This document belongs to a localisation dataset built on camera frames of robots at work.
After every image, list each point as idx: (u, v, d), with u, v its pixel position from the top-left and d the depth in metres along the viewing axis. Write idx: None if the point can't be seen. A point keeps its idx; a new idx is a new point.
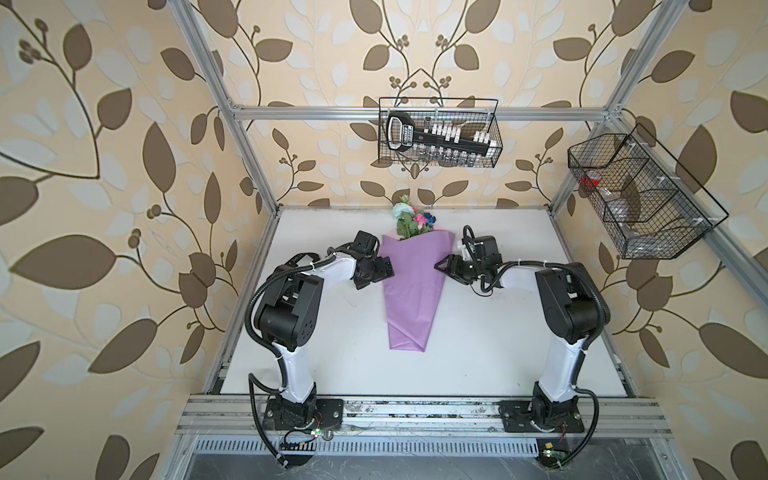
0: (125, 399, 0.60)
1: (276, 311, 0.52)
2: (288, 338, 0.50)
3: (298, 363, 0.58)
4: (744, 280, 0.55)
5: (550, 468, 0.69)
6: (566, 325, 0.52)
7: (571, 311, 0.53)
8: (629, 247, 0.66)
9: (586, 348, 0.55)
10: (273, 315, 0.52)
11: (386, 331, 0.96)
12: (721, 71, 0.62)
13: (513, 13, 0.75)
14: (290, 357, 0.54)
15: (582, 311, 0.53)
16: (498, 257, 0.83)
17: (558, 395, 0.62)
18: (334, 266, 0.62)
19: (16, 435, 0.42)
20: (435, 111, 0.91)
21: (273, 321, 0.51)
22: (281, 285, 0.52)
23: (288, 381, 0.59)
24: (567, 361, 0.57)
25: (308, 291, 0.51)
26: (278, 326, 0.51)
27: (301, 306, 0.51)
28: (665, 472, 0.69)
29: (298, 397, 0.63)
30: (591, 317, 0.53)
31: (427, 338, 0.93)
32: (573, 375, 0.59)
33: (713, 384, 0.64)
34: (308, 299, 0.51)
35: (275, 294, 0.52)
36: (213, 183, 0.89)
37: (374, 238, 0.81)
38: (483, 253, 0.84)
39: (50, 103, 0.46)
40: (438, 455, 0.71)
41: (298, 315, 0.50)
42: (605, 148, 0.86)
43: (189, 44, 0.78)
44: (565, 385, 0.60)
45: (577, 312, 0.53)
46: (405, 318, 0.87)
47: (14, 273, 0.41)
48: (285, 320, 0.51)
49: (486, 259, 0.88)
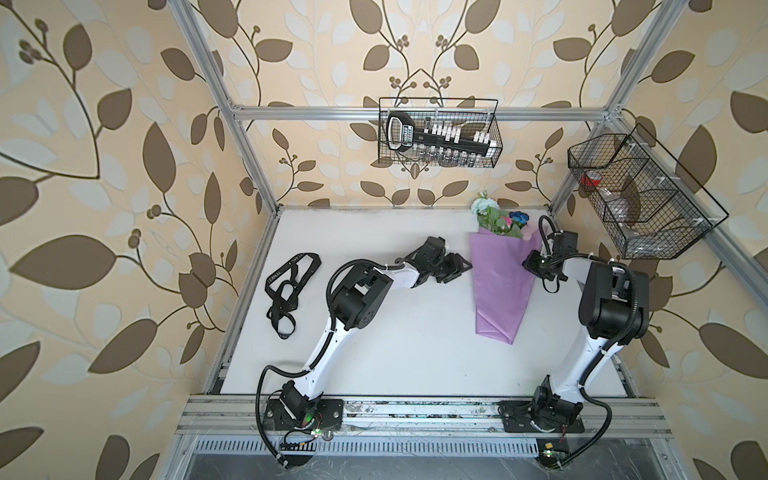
0: (125, 398, 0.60)
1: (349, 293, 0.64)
2: (352, 320, 0.61)
3: (334, 351, 0.64)
4: (744, 280, 0.55)
5: (550, 468, 0.69)
6: (592, 316, 0.54)
7: (603, 305, 0.54)
8: (629, 247, 0.66)
9: (606, 350, 0.56)
10: (345, 297, 0.63)
11: (473, 317, 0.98)
12: (721, 71, 0.62)
13: (513, 13, 0.75)
14: (339, 337, 0.63)
15: (614, 310, 0.53)
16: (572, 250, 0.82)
17: (561, 386, 0.64)
18: (402, 273, 0.72)
19: (16, 436, 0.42)
20: (435, 111, 0.91)
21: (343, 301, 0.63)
22: (358, 274, 0.64)
23: (316, 366, 0.65)
24: (583, 359, 0.58)
25: (379, 285, 0.62)
26: (348, 308, 0.62)
27: (371, 296, 0.62)
28: (665, 472, 0.69)
29: (310, 390, 0.65)
30: (621, 321, 0.52)
31: (515, 333, 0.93)
32: (582, 375, 0.60)
33: (714, 384, 0.63)
34: (379, 292, 0.62)
35: (351, 282, 0.64)
36: (213, 183, 0.89)
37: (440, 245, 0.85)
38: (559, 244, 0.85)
39: (50, 103, 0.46)
40: (438, 455, 0.71)
41: (366, 304, 0.62)
42: (605, 148, 0.86)
43: (189, 44, 0.78)
44: (571, 380, 0.61)
45: (609, 309, 0.53)
46: (494, 310, 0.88)
47: (14, 273, 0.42)
48: (355, 305, 0.62)
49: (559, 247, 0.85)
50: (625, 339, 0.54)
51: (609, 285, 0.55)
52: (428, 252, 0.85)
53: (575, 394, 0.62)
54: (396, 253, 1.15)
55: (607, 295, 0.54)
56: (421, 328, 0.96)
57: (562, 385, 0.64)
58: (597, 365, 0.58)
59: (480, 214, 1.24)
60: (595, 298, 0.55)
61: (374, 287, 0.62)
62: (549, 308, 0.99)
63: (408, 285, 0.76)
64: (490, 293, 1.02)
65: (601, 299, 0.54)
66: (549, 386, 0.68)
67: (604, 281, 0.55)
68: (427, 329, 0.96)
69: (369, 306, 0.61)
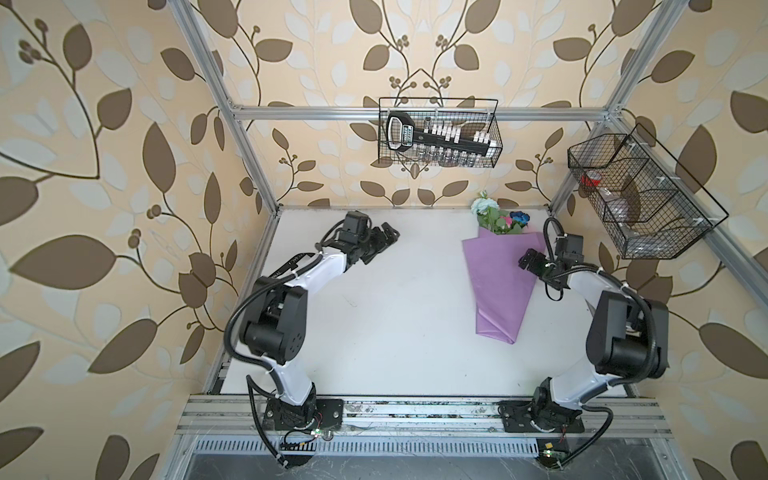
0: (125, 398, 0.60)
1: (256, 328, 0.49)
2: (274, 353, 0.48)
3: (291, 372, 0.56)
4: (744, 280, 0.55)
5: (550, 468, 0.69)
6: (603, 352, 0.48)
7: (616, 344, 0.48)
8: (629, 247, 0.66)
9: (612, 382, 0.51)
10: (256, 332, 0.49)
11: (473, 317, 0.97)
12: (721, 71, 0.62)
13: (513, 13, 0.75)
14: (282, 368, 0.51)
15: (629, 349, 0.47)
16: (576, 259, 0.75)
17: (560, 398, 0.63)
18: (321, 268, 0.58)
19: (15, 436, 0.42)
20: (435, 111, 0.91)
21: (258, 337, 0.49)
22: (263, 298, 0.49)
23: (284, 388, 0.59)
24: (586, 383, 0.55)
25: (292, 302, 0.48)
26: (262, 342, 0.49)
27: (285, 320, 0.48)
28: (665, 472, 0.69)
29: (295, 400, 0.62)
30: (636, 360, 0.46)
31: (516, 333, 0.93)
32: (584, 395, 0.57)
33: (714, 384, 0.63)
34: (294, 311, 0.48)
35: (256, 310, 0.49)
36: (213, 183, 0.89)
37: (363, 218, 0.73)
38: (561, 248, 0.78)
39: (50, 103, 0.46)
40: (438, 455, 0.71)
41: (284, 329, 0.48)
42: (605, 148, 0.86)
43: (189, 44, 0.78)
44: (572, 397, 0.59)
45: (624, 347, 0.47)
46: (495, 310, 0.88)
47: (14, 273, 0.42)
48: (269, 335, 0.49)
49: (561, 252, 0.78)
50: (638, 380, 0.48)
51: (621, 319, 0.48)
52: (354, 226, 0.72)
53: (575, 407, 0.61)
54: (396, 253, 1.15)
55: (618, 330, 0.48)
56: (421, 328, 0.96)
57: (563, 399, 0.62)
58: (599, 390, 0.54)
59: (480, 214, 1.24)
60: (607, 334, 0.48)
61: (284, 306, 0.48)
62: (548, 308, 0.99)
63: (338, 273, 0.65)
64: (491, 293, 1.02)
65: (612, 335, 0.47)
66: (549, 391, 0.67)
67: (617, 313, 0.48)
68: (427, 329, 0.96)
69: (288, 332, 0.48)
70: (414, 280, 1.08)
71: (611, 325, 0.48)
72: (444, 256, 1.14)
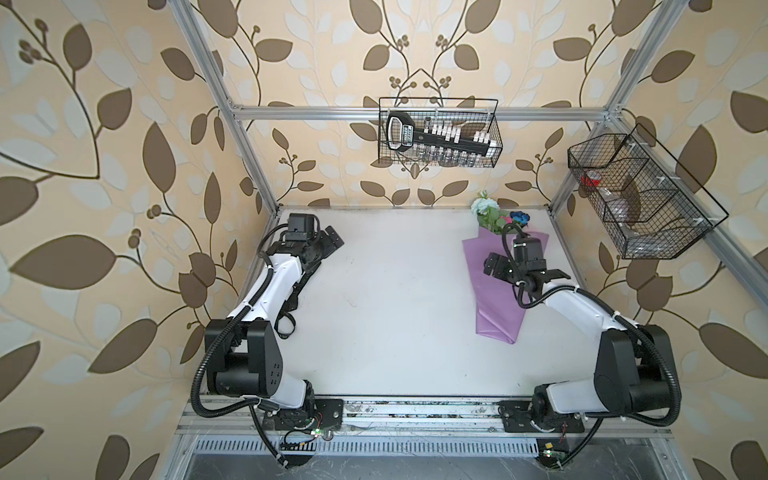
0: (125, 398, 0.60)
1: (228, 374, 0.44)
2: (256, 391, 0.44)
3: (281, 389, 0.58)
4: (745, 280, 0.55)
5: (550, 468, 0.69)
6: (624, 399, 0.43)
7: (633, 386, 0.43)
8: (629, 247, 0.66)
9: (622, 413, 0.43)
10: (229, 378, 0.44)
11: (473, 317, 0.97)
12: (721, 71, 0.62)
13: (513, 13, 0.75)
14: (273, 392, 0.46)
15: (645, 387, 0.44)
16: (544, 265, 0.70)
17: (560, 408, 0.62)
18: (276, 284, 0.53)
19: (15, 436, 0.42)
20: (435, 111, 0.91)
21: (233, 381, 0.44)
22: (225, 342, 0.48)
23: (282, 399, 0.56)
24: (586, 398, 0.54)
25: (258, 338, 0.43)
26: (240, 385, 0.44)
27: (255, 359, 0.43)
28: (665, 472, 0.69)
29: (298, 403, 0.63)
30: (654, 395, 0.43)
31: (516, 334, 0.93)
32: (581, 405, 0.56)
33: (714, 384, 0.63)
34: (263, 346, 0.43)
35: (220, 359, 0.43)
36: (213, 183, 0.89)
37: (310, 216, 0.68)
38: (523, 257, 0.72)
39: (50, 103, 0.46)
40: (438, 455, 0.71)
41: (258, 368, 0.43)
42: (605, 148, 0.86)
43: (189, 44, 0.78)
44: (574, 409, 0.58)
45: (640, 388, 0.43)
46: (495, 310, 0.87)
47: (14, 273, 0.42)
48: (245, 376, 0.44)
49: (526, 263, 0.72)
50: (669, 422, 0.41)
51: (630, 359, 0.43)
52: (299, 225, 0.66)
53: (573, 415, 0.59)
54: (395, 253, 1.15)
55: (632, 373, 0.43)
56: (421, 328, 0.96)
57: (564, 410, 0.61)
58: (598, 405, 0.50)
59: (480, 214, 1.24)
60: (622, 380, 0.43)
61: (250, 345, 0.43)
62: (548, 308, 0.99)
63: (294, 278, 0.58)
64: (491, 293, 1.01)
65: (626, 380, 0.43)
66: (548, 398, 0.65)
67: (625, 353, 0.43)
68: (427, 329, 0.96)
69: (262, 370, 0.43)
70: (414, 280, 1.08)
71: (623, 369, 0.43)
72: (444, 256, 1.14)
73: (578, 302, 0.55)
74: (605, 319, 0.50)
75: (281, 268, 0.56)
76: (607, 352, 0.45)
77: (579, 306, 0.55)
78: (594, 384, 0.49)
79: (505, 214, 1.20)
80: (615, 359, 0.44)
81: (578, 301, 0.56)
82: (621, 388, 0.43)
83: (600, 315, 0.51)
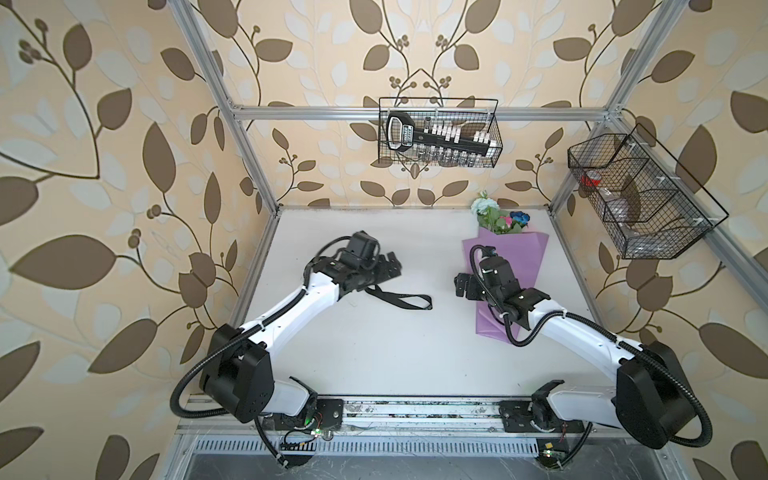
0: (125, 399, 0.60)
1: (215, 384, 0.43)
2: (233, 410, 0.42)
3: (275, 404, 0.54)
4: (745, 280, 0.55)
5: (550, 468, 0.69)
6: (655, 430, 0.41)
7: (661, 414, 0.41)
8: (629, 247, 0.66)
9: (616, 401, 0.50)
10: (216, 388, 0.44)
11: (473, 317, 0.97)
12: (721, 71, 0.62)
13: (513, 13, 0.75)
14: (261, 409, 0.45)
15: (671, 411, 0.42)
16: (517, 286, 0.67)
17: (562, 414, 0.62)
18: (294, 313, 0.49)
19: (16, 435, 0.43)
20: (435, 111, 0.91)
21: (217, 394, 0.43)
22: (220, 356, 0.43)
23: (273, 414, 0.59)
24: (584, 403, 0.56)
25: (251, 367, 0.41)
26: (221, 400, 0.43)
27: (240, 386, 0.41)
28: (665, 472, 0.69)
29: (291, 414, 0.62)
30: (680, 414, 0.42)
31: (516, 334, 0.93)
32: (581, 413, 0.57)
33: (714, 384, 0.63)
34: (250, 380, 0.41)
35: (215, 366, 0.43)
36: (213, 183, 0.89)
37: (374, 242, 0.65)
38: (496, 283, 0.67)
39: (50, 103, 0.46)
40: (438, 455, 0.71)
41: (237, 398, 0.42)
42: (605, 148, 0.86)
43: (189, 44, 0.78)
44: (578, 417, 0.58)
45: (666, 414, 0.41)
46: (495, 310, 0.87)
47: (14, 273, 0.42)
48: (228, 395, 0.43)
49: (501, 289, 0.65)
50: (704, 445, 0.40)
51: (652, 390, 0.41)
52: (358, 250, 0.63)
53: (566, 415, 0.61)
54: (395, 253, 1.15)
55: (659, 406, 0.41)
56: (421, 328, 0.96)
57: (569, 417, 0.60)
58: (597, 415, 0.53)
59: (479, 214, 1.24)
60: (652, 414, 0.40)
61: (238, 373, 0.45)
62: None
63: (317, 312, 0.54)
64: None
65: (656, 413, 0.40)
66: (550, 405, 0.64)
67: (647, 388, 0.41)
68: (427, 328, 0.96)
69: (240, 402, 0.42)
70: (414, 280, 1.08)
71: (651, 405, 0.40)
72: (444, 257, 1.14)
73: (574, 331, 0.52)
74: (610, 346, 0.48)
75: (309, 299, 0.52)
76: (627, 388, 0.42)
77: (579, 336, 0.51)
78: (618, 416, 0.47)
79: (507, 215, 1.23)
80: (638, 393, 0.41)
81: (573, 330, 0.52)
82: (653, 423, 0.41)
83: (603, 343, 0.48)
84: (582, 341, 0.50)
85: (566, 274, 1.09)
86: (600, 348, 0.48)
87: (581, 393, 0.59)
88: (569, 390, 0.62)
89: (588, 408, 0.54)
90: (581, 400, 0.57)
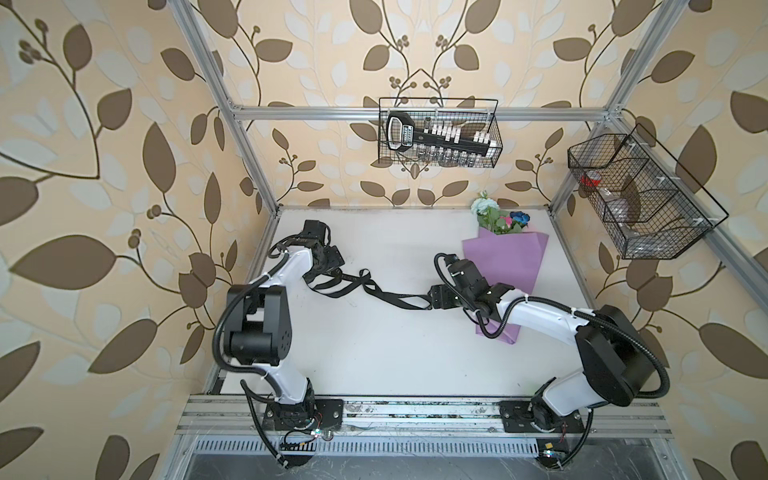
0: (125, 398, 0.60)
1: (242, 336, 0.48)
2: (267, 356, 0.47)
3: (286, 372, 0.57)
4: (745, 280, 0.55)
5: (550, 468, 0.69)
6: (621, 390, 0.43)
7: (624, 373, 0.44)
8: (629, 247, 0.66)
9: None
10: (245, 340, 0.48)
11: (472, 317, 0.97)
12: (721, 71, 0.62)
13: (513, 13, 0.75)
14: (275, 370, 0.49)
15: (633, 369, 0.45)
16: (486, 283, 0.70)
17: (561, 411, 0.61)
18: (290, 266, 0.58)
19: (16, 435, 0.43)
20: (435, 111, 0.91)
21: (247, 346, 0.47)
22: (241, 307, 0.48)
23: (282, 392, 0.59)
24: (570, 388, 0.57)
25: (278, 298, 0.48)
26: (253, 349, 0.47)
27: (271, 322, 0.47)
28: (665, 472, 0.69)
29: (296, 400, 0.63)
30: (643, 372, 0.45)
31: (516, 333, 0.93)
32: (574, 400, 0.57)
33: (714, 384, 0.63)
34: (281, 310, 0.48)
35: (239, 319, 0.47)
36: (213, 183, 0.89)
37: (324, 225, 0.78)
38: (465, 283, 0.71)
39: (50, 103, 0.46)
40: (438, 455, 0.71)
41: (272, 332, 0.47)
42: (605, 148, 0.86)
43: (189, 44, 0.78)
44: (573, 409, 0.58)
45: (630, 372, 0.44)
46: None
47: (14, 273, 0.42)
48: (260, 340, 0.48)
49: (471, 288, 0.69)
50: (666, 394, 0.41)
51: (610, 351, 0.44)
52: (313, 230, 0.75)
53: (565, 408, 0.60)
54: (395, 253, 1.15)
55: (619, 365, 0.44)
56: (421, 328, 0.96)
57: (568, 411, 0.60)
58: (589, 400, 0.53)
59: (479, 214, 1.24)
60: (614, 374, 0.43)
61: (266, 311, 0.47)
62: None
63: (307, 267, 0.65)
64: None
65: (619, 373, 0.43)
66: (550, 406, 0.63)
67: (604, 349, 0.44)
68: (427, 329, 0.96)
69: (277, 335, 0.47)
70: (414, 281, 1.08)
71: (610, 364, 0.44)
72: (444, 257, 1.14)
73: (537, 310, 0.56)
74: (567, 317, 0.51)
75: (299, 253, 0.63)
76: (588, 353, 0.45)
77: (540, 314, 0.55)
78: (589, 383, 0.48)
79: (507, 215, 1.23)
80: (598, 357, 0.44)
81: (536, 310, 0.56)
82: (618, 383, 0.43)
83: (562, 315, 0.52)
84: (545, 318, 0.54)
85: (567, 274, 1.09)
86: (559, 321, 0.52)
87: (563, 381, 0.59)
88: (558, 382, 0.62)
89: (576, 393, 0.55)
90: (565, 388, 0.59)
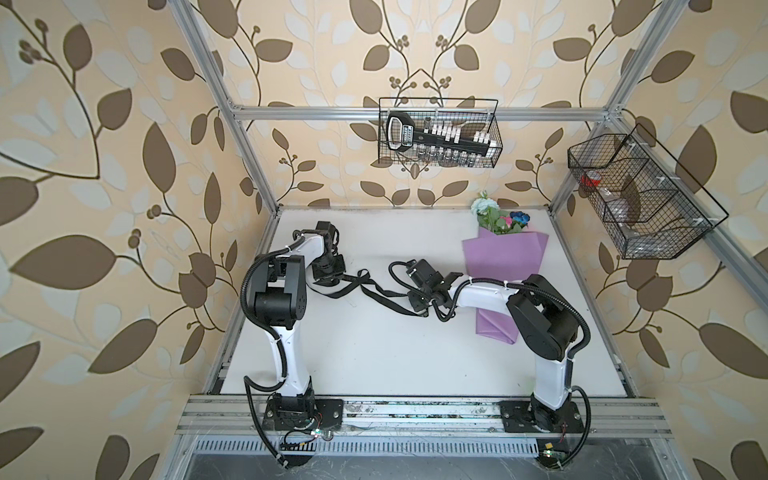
0: (126, 398, 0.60)
1: (265, 296, 0.56)
2: (286, 316, 0.55)
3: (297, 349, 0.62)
4: (745, 280, 0.55)
5: (550, 468, 0.69)
6: (550, 345, 0.49)
7: (552, 330, 0.50)
8: (629, 247, 0.66)
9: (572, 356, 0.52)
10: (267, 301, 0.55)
11: (473, 317, 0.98)
12: (721, 71, 0.62)
13: (513, 13, 0.75)
14: (289, 339, 0.58)
15: (560, 326, 0.52)
16: (437, 275, 0.77)
17: (557, 403, 0.61)
18: (306, 246, 0.66)
19: (17, 435, 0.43)
20: (435, 111, 0.91)
21: (268, 306, 0.55)
22: (264, 271, 0.56)
23: (289, 371, 0.62)
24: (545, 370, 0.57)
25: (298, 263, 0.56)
26: (274, 307, 0.55)
27: (291, 284, 0.55)
28: (665, 472, 0.69)
29: (298, 389, 0.64)
30: (569, 327, 0.52)
31: (516, 334, 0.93)
32: (554, 382, 0.58)
33: (714, 384, 0.63)
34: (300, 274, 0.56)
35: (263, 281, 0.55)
36: (213, 183, 0.89)
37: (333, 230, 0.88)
38: (421, 280, 0.78)
39: (50, 103, 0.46)
40: (438, 455, 0.71)
41: (291, 293, 0.55)
42: (605, 148, 0.86)
43: (189, 45, 0.78)
44: (562, 392, 0.60)
45: (557, 329, 0.51)
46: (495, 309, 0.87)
47: (14, 273, 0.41)
48: (280, 299, 0.55)
49: (426, 283, 0.76)
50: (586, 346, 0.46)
51: (535, 311, 0.51)
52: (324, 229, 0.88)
53: (554, 396, 0.61)
54: (395, 253, 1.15)
55: (546, 324, 0.51)
56: (421, 328, 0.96)
57: (559, 400, 0.61)
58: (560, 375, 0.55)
59: (479, 214, 1.24)
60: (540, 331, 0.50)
61: (287, 274, 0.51)
62: None
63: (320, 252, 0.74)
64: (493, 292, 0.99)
65: (546, 331, 0.50)
66: (543, 400, 0.64)
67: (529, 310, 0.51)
68: (427, 329, 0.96)
69: (296, 295, 0.55)
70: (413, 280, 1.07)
71: (537, 324, 0.50)
72: (444, 257, 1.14)
73: (481, 292, 0.61)
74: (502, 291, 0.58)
75: (314, 237, 0.72)
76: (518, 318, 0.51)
77: (482, 293, 0.61)
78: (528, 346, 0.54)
79: (507, 215, 1.23)
80: (526, 318, 0.50)
81: (478, 290, 0.62)
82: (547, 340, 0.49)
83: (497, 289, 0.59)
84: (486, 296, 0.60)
85: (567, 274, 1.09)
86: (496, 295, 0.58)
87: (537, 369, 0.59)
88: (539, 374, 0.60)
89: (547, 374, 0.58)
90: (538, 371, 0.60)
